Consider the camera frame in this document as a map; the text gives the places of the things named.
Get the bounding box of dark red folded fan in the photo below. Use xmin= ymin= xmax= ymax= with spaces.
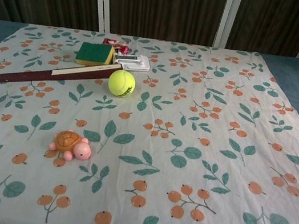
xmin=0 ymin=44 xmax=123 ymax=103

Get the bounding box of floral white tablecloth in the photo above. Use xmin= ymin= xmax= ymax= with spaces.
xmin=0 ymin=6 xmax=299 ymax=224

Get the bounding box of red snack packet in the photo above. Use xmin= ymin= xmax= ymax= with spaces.
xmin=100 ymin=37 xmax=133 ymax=57

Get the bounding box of small orange pink toy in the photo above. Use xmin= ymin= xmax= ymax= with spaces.
xmin=44 ymin=126 xmax=97 ymax=165

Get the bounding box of green yellow sponge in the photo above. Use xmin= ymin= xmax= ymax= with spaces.
xmin=74 ymin=39 xmax=116 ymax=70

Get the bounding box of yellow tennis ball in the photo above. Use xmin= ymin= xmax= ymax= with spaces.
xmin=106 ymin=67 xmax=138 ymax=100

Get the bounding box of small white packet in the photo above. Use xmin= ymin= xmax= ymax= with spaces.
xmin=110 ymin=49 xmax=152 ymax=75

